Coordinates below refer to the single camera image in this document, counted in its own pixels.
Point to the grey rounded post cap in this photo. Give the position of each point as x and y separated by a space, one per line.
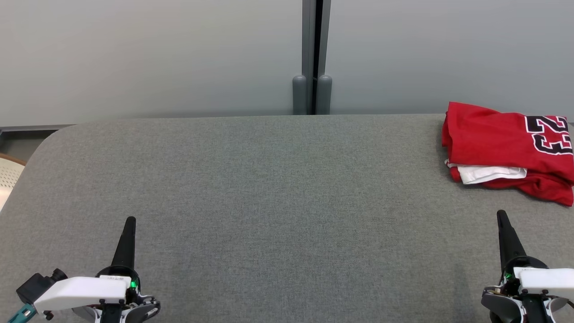
299 96
324 96

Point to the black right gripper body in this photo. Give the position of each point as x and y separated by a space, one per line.
511 273

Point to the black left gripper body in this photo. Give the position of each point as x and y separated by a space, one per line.
135 280

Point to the grey vertical partition post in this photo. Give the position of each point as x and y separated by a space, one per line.
309 36

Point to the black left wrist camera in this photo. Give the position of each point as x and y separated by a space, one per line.
33 285

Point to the grey wall ledge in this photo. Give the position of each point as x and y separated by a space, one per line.
31 128

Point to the red white striped shorts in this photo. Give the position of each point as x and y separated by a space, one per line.
551 190

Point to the white perforated basket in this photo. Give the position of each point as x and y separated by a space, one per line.
8 177

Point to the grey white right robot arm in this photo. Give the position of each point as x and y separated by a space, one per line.
502 303

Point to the red white basketball jersey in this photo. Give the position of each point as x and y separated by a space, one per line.
489 139

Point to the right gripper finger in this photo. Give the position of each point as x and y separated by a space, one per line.
515 249
504 255

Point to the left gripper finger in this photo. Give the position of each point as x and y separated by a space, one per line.
132 251
122 255

